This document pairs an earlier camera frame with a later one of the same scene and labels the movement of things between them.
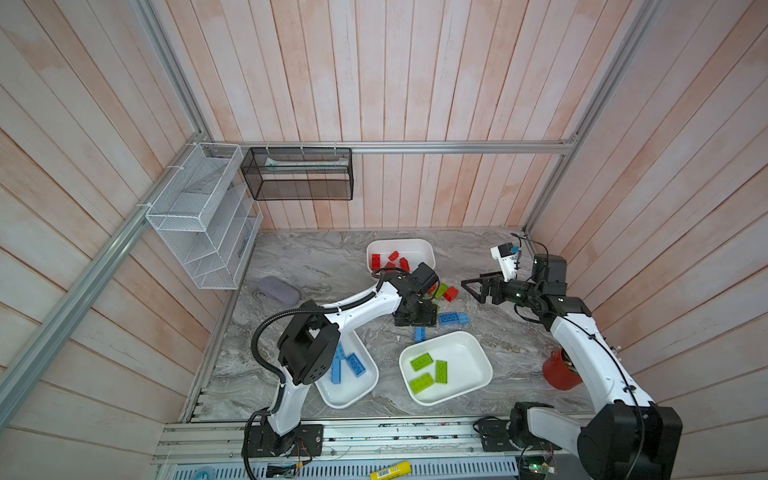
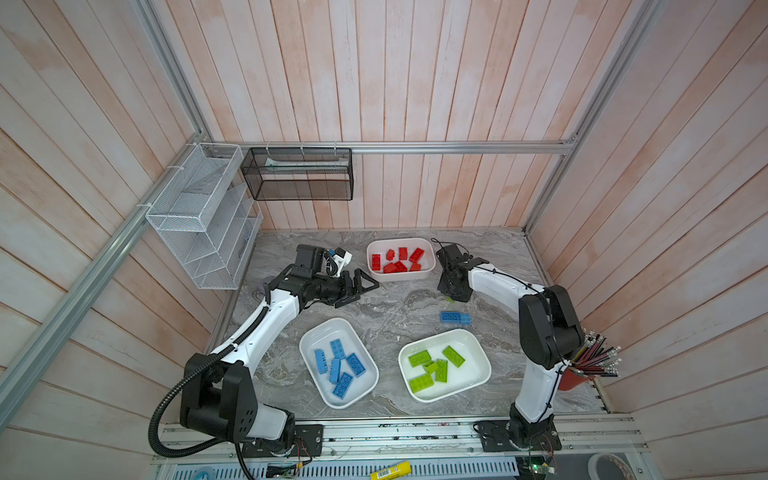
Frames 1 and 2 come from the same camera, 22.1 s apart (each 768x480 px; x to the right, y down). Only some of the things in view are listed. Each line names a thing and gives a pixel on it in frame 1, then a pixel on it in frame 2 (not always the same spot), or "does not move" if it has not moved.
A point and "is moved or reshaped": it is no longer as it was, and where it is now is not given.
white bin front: x=442 y=368 does not move
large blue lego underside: x=449 y=319 does not move
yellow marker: x=393 y=472 does not move
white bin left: x=351 y=388 does not move
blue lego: x=340 y=353 is moved or reshaped
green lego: x=441 y=372 does not move
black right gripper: x=496 y=282 → x=441 y=288
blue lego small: x=336 y=371 is moved or reshaped
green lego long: x=421 y=383 does not move
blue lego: x=420 y=334 → x=342 y=385
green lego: x=422 y=361 does not move
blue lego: x=355 y=365 does not move
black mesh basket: x=299 y=173 does not move
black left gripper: x=428 y=318 → x=357 y=288
